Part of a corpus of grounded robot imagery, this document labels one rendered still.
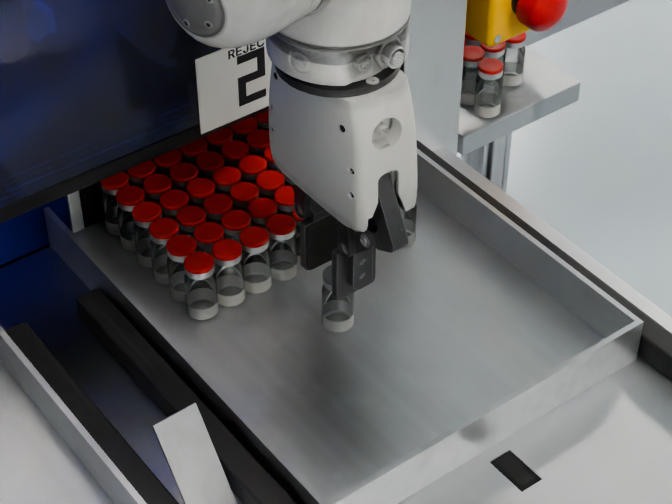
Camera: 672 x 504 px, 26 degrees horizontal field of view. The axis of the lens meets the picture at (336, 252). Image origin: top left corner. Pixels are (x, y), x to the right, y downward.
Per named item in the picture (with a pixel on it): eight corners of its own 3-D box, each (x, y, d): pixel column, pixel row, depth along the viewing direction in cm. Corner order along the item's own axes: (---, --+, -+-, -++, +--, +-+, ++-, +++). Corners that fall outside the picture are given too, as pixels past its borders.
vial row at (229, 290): (181, 308, 101) (176, 259, 98) (383, 210, 109) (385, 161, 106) (198, 326, 100) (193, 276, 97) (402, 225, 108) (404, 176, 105)
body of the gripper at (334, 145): (443, 58, 84) (434, 209, 91) (336, -15, 90) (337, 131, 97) (338, 104, 80) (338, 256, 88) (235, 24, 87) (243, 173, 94)
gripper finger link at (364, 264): (401, 223, 91) (398, 301, 95) (370, 197, 93) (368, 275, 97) (360, 243, 89) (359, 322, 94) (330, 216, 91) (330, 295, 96)
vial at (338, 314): (315, 320, 100) (314, 274, 98) (341, 307, 101) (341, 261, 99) (334, 338, 99) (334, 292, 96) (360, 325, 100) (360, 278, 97)
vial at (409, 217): (379, 237, 107) (380, 188, 104) (402, 225, 108) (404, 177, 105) (398, 253, 106) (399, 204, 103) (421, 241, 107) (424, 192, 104)
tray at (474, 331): (49, 245, 107) (43, 208, 104) (334, 120, 118) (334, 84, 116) (325, 546, 86) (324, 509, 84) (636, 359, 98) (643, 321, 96)
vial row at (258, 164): (131, 257, 105) (125, 208, 102) (330, 166, 113) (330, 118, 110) (147, 273, 104) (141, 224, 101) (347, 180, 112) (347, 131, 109)
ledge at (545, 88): (357, 78, 126) (357, 58, 125) (471, 29, 132) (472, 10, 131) (462, 156, 118) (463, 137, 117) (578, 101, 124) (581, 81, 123)
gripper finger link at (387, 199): (427, 228, 87) (391, 257, 92) (364, 117, 87) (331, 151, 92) (412, 236, 86) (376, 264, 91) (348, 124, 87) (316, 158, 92)
